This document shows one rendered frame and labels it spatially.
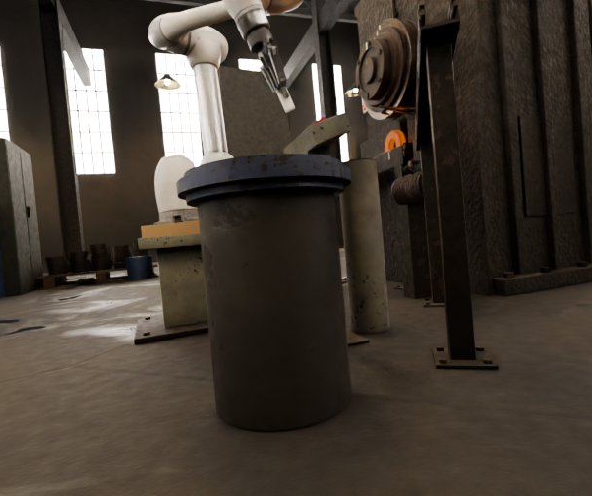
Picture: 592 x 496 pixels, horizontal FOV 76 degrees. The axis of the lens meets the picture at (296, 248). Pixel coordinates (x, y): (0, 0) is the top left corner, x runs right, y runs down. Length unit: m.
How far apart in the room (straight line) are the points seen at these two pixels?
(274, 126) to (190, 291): 3.47
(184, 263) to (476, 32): 1.49
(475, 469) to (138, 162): 11.72
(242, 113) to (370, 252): 3.63
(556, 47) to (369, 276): 1.44
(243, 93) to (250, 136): 0.49
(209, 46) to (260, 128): 2.89
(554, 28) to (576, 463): 1.89
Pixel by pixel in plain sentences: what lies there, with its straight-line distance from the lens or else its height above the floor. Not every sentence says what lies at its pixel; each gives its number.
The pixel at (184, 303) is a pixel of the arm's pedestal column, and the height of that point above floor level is 0.10.
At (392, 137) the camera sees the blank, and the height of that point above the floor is 0.78.
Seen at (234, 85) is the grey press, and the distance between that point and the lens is 4.69.
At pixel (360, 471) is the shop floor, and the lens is 0.56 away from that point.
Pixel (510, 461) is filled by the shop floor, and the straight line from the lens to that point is 0.61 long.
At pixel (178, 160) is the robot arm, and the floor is 0.63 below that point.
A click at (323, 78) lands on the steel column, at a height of 3.99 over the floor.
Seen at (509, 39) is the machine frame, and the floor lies 1.03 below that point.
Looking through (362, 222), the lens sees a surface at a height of 0.33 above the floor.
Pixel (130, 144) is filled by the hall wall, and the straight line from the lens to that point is 12.13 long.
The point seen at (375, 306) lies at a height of 0.08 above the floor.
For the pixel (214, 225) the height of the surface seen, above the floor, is 0.33.
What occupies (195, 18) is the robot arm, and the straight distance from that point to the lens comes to 1.57.
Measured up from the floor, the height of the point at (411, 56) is 1.08.
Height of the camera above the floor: 0.30
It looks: 1 degrees down
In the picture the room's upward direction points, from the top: 5 degrees counter-clockwise
